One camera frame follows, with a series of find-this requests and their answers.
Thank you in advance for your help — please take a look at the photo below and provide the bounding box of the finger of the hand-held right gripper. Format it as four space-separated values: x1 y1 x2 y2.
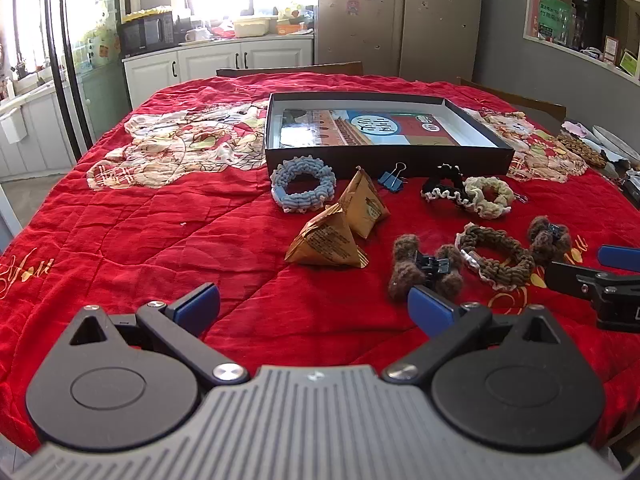
545 262 608 295
598 245 640 274

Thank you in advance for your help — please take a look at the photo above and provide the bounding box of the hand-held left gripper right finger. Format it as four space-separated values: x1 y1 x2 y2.
382 285 561 386

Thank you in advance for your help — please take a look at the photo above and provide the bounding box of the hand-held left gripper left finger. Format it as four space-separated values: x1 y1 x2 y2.
67 282 251 387

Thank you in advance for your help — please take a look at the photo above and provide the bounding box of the brown fuzzy hair claw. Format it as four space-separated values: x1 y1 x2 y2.
389 235 466 304
527 215 573 264

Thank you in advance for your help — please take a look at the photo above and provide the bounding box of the brown knitted scrunchie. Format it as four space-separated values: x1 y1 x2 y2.
455 223 536 291

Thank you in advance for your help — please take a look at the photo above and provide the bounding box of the cream knitted scrunchie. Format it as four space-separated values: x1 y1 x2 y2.
464 176 516 219

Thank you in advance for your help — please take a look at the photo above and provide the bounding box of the brown pyramid paper packet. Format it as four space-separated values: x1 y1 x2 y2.
284 205 371 269
339 165 391 239

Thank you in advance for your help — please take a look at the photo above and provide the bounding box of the shallow black cardboard box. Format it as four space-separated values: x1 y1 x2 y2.
264 92 516 180

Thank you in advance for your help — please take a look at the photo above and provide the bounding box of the red printed blanket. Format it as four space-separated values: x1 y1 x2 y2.
0 73 640 456

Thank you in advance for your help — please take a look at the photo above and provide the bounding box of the brown beaded mat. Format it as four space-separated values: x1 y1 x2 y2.
557 132 607 169

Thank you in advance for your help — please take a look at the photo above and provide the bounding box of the white plate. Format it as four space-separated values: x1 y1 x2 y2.
592 125 640 162

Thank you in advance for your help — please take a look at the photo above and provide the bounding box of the black white ruffled scrunchie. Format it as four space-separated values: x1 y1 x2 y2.
420 163 477 208

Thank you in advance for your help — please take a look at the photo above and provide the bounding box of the blue binder clip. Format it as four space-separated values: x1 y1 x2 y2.
377 162 408 193

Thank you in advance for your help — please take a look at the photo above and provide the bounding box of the blue knitted scrunchie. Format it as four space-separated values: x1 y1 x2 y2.
270 156 337 214

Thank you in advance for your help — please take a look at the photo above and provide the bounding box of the white kitchen cabinet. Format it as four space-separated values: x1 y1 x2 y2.
122 34 316 111

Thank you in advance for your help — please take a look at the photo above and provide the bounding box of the green printed box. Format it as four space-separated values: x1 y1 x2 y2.
537 0 574 44

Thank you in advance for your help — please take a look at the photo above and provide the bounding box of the white hanging bin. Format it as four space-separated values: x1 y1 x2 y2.
0 107 29 144

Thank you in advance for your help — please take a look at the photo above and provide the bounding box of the black microwave oven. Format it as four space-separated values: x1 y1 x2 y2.
119 12 176 59

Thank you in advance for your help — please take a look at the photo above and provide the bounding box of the white plastic container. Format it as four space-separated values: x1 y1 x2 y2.
233 16 279 39

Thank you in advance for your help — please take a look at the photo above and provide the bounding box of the yellow fringed cloth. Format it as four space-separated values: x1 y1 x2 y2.
121 5 174 24

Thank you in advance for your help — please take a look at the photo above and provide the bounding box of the grey refrigerator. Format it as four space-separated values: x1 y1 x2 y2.
317 0 485 82

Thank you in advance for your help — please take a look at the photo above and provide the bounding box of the white wall shelf niche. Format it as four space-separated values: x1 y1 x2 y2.
522 0 640 82

